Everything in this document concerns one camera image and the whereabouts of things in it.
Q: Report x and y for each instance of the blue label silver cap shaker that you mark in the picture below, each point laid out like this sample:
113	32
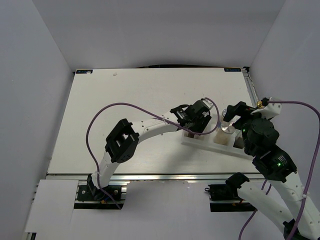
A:
222	123

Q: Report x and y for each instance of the right blue corner sticker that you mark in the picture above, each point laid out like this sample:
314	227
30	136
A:
232	69

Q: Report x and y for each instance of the small brown spice jar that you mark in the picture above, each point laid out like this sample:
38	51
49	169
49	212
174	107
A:
193	136

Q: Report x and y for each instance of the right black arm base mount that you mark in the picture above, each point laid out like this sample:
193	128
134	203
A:
223	200

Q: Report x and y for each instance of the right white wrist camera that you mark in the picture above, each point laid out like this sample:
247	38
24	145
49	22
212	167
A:
270	110

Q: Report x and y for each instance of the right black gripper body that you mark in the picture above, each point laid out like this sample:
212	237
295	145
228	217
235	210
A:
242	122

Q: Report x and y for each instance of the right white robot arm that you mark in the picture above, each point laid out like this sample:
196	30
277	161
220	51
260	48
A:
300	219

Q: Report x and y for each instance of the clear glass bottle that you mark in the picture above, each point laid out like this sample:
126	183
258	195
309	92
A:
261	104

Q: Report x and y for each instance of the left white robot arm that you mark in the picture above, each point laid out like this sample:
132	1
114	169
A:
122	141

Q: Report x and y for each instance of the white silver cap shaker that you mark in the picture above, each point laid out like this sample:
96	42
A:
223	135

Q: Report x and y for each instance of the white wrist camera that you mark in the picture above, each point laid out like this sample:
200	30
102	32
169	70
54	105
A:
270	110
209	103

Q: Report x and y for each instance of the white three-slot organizer tray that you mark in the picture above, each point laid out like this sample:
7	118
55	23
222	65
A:
206	142

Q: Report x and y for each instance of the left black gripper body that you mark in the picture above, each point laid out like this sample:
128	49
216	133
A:
198	125

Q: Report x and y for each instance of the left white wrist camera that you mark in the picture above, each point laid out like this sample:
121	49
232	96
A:
209	103

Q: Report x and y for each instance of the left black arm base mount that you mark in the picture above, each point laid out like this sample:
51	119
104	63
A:
113	200

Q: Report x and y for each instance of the blue corner sticker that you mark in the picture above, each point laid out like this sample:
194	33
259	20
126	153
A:
232	69
84	71

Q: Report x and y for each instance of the left blue corner sticker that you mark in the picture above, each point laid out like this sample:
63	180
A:
84	71

